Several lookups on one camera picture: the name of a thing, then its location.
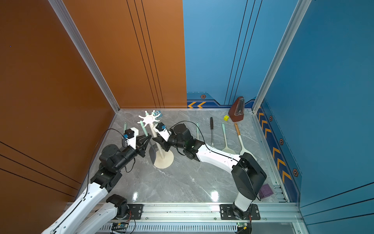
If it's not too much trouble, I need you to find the white utensil rack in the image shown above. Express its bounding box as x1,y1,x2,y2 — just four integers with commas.
138,110,174,169

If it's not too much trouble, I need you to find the mint handle cream turner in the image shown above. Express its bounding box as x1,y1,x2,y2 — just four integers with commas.
196,121,200,140

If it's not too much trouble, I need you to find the black handle metal utensil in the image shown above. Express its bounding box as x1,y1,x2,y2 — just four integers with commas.
209,117,214,147

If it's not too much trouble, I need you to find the mint handle white spatula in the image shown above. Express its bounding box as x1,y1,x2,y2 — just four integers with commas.
222,122,235,154

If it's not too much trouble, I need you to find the wooden handle white spatula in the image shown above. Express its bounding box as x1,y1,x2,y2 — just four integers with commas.
234,122,257,160

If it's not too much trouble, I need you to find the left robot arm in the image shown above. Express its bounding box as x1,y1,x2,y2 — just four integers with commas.
44,135,151,234

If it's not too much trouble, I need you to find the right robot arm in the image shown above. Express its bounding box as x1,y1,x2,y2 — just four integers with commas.
152,122,267,220

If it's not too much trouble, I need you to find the small blue owl toy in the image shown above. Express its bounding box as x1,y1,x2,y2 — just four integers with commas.
154,110,162,117

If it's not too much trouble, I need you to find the dark red metronome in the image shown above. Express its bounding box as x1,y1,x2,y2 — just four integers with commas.
228,96,245,122

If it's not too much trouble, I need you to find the left green circuit board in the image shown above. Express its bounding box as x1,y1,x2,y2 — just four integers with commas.
111,222,129,232

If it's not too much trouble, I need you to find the green circuit board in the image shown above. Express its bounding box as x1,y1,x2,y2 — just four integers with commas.
236,222,252,234
111,222,129,232

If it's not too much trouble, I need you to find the purple flat block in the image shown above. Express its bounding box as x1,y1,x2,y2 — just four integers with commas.
259,184,274,199

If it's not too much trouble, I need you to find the right green circuit board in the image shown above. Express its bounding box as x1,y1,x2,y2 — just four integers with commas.
236,222,252,234

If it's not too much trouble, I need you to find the mint handle grey turner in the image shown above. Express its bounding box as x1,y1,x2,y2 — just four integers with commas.
140,121,156,164

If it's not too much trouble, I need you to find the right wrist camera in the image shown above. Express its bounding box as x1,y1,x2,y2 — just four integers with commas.
153,122,170,141

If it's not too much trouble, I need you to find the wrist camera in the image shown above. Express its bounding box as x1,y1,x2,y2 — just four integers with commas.
122,127,139,150
153,122,170,141

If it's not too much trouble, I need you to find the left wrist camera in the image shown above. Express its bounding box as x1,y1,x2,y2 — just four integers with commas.
122,127,139,150

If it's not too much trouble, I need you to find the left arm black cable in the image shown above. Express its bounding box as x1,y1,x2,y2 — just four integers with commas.
84,128,126,188

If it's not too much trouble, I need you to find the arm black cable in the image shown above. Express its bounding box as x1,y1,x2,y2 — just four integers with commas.
168,120,262,202
84,128,126,188

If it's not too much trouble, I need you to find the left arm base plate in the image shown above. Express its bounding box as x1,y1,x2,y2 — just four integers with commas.
114,204,144,220

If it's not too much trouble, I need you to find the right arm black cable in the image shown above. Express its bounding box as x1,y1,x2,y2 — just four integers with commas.
168,120,262,202

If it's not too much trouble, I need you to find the aluminium front rail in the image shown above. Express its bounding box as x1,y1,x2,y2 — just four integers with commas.
89,202,303,223

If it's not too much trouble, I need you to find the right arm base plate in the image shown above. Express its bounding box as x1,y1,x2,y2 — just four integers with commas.
219,203,261,220

